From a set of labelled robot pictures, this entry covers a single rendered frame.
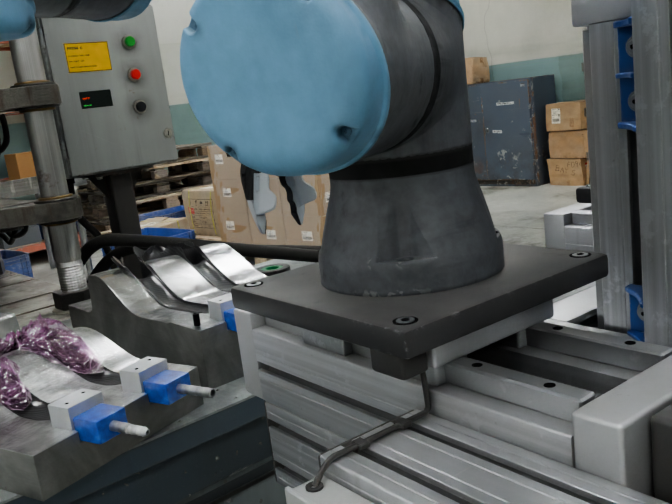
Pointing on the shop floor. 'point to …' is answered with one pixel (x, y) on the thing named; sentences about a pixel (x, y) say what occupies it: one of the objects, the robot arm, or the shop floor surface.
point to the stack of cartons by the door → (567, 143)
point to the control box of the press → (109, 109)
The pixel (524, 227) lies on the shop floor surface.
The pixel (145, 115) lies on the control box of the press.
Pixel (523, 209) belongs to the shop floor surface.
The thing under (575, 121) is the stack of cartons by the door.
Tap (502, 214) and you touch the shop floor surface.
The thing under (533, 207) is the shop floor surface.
